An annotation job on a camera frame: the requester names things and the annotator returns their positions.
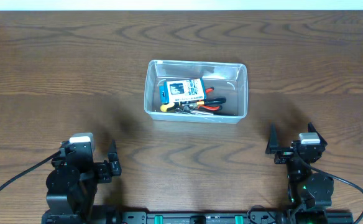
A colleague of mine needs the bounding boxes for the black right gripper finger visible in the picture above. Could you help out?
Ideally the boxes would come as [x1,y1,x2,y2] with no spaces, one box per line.
[265,124,279,154]
[308,123,328,146]

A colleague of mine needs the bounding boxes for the stubby yellow black screwdriver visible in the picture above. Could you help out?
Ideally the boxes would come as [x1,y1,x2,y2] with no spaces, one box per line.
[160,100,206,113]

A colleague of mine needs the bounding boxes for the silver ratchet wrench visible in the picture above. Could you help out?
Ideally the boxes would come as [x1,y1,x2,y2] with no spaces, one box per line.
[175,107,214,115]

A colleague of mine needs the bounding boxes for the red handled pliers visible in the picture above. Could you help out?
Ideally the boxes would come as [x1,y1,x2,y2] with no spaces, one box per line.
[196,96,227,112]

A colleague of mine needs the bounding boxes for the small steel claw hammer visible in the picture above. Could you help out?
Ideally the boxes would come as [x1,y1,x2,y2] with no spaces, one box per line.
[183,105,237,116]

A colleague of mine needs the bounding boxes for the white blue small box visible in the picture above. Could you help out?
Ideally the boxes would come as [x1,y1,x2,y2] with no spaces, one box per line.
[159,78,207,104]

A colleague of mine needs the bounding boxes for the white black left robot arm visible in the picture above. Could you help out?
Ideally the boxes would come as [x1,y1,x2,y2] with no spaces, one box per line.
[41,139,122,224]

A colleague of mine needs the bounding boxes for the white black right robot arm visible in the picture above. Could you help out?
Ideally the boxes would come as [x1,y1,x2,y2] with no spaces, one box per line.
[265,123,334,223]

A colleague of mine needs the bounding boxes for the clear plastic container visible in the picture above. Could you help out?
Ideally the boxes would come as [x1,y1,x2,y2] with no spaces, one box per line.
[144,60,248,124]

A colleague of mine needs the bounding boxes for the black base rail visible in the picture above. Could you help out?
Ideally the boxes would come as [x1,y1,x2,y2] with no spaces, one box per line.
[89,206,354,224]

